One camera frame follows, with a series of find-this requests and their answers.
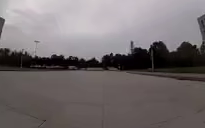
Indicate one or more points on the grey concrete slab pavement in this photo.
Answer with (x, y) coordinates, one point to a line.
(100, 100)

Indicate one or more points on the grass strip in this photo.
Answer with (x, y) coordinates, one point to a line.
(186, 69)

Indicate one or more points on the thin pale pole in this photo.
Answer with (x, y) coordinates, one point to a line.
(21, 59)

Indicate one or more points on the tall floodlight pole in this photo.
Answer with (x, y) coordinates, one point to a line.
(36, 48)

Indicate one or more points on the pale vehicle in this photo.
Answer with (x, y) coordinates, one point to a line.
(71, 67)

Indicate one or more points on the row of dark trees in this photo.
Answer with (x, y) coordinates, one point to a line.
(140, 58)

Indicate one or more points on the grey street pole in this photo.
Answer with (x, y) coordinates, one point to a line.
(152, 59)

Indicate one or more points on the distant tower mast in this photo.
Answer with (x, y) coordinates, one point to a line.
(131, 46)

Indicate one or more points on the raised kerb strip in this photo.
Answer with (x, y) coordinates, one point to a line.
(176, 76)

